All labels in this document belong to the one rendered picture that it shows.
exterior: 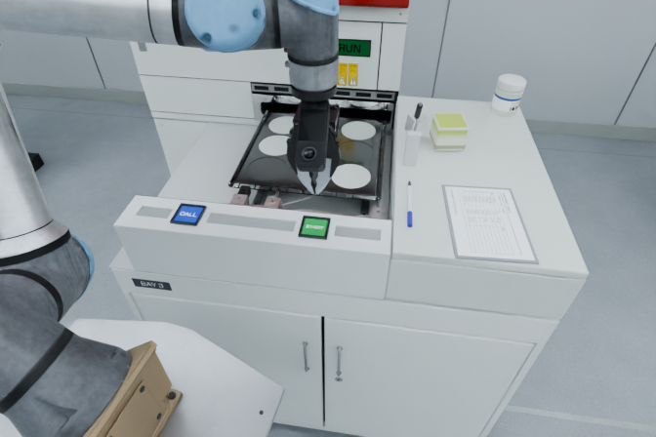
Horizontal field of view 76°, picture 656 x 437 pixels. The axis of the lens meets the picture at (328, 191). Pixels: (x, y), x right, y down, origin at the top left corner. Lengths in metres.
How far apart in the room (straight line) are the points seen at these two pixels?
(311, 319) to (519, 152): 0.64
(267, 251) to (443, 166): 0.45
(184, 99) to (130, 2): 1.00
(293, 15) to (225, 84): 0.81
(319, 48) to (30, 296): 0.51
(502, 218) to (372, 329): 0.37
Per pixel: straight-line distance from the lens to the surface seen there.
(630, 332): 2.19
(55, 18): 0.52
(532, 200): 0.98
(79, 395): 0.66
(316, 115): 0.65
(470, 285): 0.86
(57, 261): 0.76
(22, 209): 0.74
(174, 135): 1.57
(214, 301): 1.03
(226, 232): 0.84
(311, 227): 0.83
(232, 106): 1.41
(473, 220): 0.88
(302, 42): 0.61
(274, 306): 0.98
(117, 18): 0.50
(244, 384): 0.82
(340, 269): 0.84
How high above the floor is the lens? 1.55
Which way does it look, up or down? 40 degrees down
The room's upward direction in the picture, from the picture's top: straight up
